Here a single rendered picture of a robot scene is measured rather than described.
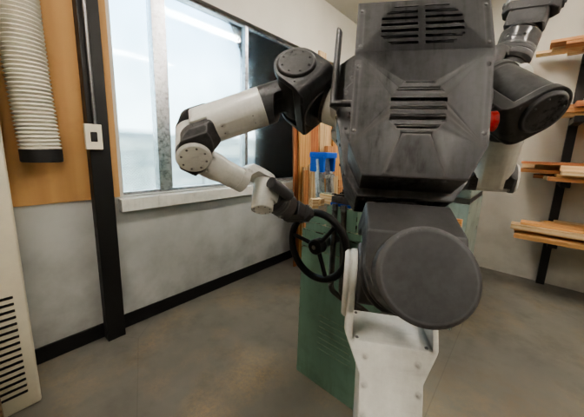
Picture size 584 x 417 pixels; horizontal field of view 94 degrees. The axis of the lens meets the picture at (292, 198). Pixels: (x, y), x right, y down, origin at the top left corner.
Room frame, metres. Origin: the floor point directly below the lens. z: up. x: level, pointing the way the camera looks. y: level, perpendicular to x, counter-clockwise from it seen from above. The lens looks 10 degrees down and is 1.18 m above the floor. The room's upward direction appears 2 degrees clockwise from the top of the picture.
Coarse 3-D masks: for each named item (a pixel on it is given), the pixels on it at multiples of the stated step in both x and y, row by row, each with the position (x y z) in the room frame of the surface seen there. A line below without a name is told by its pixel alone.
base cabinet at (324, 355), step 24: (312, 264) 1.25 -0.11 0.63; (336, 264) 1.16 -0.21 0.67; (312, 288) 1.24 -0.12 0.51; (336, 288) 1.15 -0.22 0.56; (312, 312) 1.23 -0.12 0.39; (336, 312) 1.14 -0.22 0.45; (312, 336) 1.23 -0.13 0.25; (336, 336) 1.14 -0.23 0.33; (312, 360) 1.23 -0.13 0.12; (336, 360) 1.13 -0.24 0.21; (336, 384) 1.13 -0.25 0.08
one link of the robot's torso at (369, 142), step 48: (432, 0) 0.48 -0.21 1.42; (480, 0) 0.47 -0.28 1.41; (336, 48) 0.59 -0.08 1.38; (384, 48) 0.46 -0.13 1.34; (432, 48) 0.44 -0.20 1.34; (480, 48) 0.43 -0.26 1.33; (336, 96) 0.54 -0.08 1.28; (384, 96) 0.44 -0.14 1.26; (432, 96) 0.43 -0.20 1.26; (480, 96) 0.41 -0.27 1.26; (336, 144) 0.69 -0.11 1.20; (384, 144) 0.43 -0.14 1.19; (432, 144) 0.41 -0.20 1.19; (480, 144) 0.40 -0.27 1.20; (384, 192) 0.47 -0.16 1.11; (432, 192) 0.46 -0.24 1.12
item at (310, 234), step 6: (306, 228) 1.28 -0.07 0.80; (306, 234) 1.28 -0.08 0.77; (312, 234) 1.25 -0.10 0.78; (318, 234) 1.23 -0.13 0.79; (324, 234) 1.21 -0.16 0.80; (306, 246) 1.28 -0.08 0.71; (336, 246) 1.16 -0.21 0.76; (354, 246) 1.11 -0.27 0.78; (324, 252) 1.21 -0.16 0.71; (336, 252) 1.16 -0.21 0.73
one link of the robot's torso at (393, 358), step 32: (352, 256) 0.46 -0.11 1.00; (352, 288) 0.44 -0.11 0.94; (352, 320) 0.45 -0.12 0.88; (384, 320) 0.50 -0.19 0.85; (352, 352) 0.43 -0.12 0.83; (384, 352) 0.42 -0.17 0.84; (416, 352) 0.42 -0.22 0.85; (384, 384) 0.40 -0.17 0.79; (416, 384) 0.40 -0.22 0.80; (384, 416) 0.38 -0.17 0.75; (416, 416) 0.38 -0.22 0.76
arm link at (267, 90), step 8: (264, 88) 0.64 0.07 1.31; (272, 88) 0.64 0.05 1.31; (280, 88) 0.63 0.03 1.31; (288, 88) 0.61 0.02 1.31; (264, 96) 0.62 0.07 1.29; (272, 96) 0.62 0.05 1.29; (280, 96) 0.64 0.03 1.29; (288, 96) 0.63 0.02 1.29; (264, 104) 0.62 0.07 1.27; (272, 104) 0.63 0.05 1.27; (280, 104) 0.66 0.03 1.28; (288, 104) 0.65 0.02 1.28; (272, 112) 0.63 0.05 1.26; (280, 112) 0.68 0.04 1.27; (288, 112) 0.68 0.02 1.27; (272, 120) 0.65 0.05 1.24
